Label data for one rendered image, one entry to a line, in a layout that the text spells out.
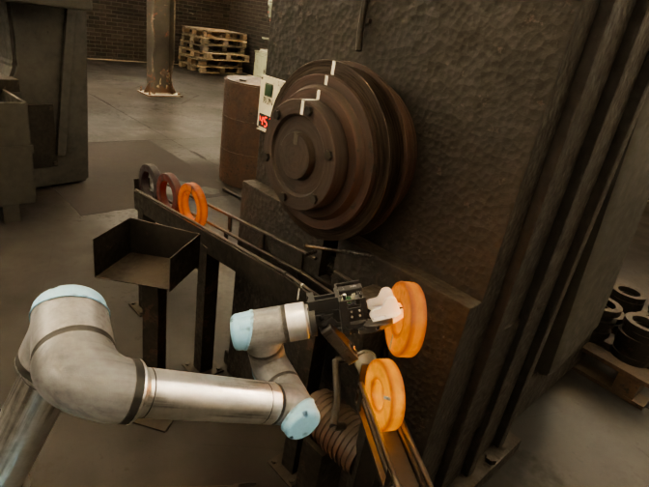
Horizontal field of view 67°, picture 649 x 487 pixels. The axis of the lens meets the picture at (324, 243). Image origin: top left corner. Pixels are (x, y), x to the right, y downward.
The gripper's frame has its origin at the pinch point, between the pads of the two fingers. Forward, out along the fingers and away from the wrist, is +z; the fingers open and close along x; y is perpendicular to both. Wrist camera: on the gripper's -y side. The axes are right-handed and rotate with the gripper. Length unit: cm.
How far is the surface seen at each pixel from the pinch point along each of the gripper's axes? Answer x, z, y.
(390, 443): -7.1, -6.7, -28.2
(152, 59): 711, -178, 20
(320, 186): 31.0, -11.8, 18.6
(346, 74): 40, -1, 43
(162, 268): 70, -65, -15
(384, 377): -1.6, -5.8, -14.8
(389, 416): -7.5, -6.6, -20.2
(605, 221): 55, 83, -17
